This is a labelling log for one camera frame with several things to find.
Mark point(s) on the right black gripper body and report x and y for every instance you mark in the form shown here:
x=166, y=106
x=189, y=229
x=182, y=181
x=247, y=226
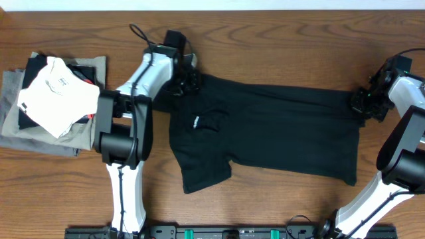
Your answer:
x=373, y=104

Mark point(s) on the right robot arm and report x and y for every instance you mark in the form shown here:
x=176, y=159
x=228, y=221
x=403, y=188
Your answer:
x=400, y=165

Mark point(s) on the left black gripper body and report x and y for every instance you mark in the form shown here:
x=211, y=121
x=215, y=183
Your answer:
x=187, y=83

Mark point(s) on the black t-shirt with logo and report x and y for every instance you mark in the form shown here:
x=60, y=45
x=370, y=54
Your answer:
x=304, y=130

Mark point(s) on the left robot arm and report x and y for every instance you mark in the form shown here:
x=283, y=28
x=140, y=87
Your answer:
x=124, y=129

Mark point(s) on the grey folded garment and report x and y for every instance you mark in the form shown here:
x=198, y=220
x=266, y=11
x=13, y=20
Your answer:
x=12, y=81

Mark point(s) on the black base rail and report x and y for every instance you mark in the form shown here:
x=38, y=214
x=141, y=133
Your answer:
x=173, y=232

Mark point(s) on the black folded garment red accents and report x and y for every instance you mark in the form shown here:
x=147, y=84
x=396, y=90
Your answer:
x=34, y=65

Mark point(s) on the white folded t-shirt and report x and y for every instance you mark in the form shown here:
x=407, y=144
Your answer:
x=56, y=98

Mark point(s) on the beige folded garment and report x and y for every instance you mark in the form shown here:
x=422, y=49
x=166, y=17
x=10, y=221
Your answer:
x=80, y=135

